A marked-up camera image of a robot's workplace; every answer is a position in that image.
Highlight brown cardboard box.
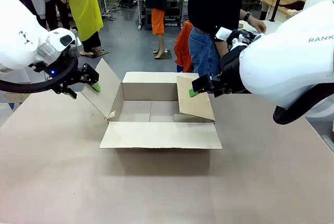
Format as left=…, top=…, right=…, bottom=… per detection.
left=80, top=58, right=223, bottom=176

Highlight person's blue jeans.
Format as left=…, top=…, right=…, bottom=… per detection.
left=188, top=27, right=222, bottom=77

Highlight yellow plastic apron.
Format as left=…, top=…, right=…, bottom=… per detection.
left=66, top=0, right=104, bottom=42

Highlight mannequin in black trousers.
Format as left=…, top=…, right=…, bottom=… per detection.
left=58, top=0, right=110, bottom=58

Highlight wooden desk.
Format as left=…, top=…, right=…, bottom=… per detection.
left=260, top=0, right=307, bottom=23

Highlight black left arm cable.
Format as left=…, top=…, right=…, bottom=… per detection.
left=0, top=51, right=79, bottom=95

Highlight person's left hand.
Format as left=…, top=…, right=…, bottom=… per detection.
left=249, top=19, right=267, bottom=34

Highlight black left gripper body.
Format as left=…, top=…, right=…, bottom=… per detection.
left=64, top=63, right=100, bottom=85

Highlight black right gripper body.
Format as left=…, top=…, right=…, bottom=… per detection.
left=212, top=45, right=247, bottom=98

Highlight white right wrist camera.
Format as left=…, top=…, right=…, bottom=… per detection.
left=215, top=27, right=264, bottom=50

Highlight black pole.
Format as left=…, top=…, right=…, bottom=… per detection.
left=270, top=0, right=284, bottom=22

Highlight mannequin in orange skirt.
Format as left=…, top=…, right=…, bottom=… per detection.
left=145, top=0, right=173, bottom=60

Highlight orange garment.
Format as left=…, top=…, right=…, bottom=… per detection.
left=174, top=20, right=194, bottom=73

